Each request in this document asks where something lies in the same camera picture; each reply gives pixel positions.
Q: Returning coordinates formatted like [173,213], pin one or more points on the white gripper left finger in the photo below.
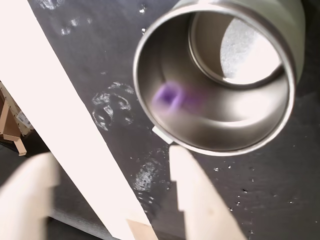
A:
[25,200]

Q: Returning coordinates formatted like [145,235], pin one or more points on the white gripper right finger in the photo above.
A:
[202,205]

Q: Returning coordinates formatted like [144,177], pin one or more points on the purple ribbed pen grip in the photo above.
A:
[166,96]

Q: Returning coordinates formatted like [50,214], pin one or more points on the stainless steel cup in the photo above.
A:
[225,130]

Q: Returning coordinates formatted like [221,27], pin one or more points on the cardboard box with white label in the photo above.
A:
[17,117]

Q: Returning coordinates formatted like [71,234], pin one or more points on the black textured table mat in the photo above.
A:
[100,55]

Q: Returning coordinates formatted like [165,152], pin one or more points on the light wooden frame stand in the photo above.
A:
[18,143]

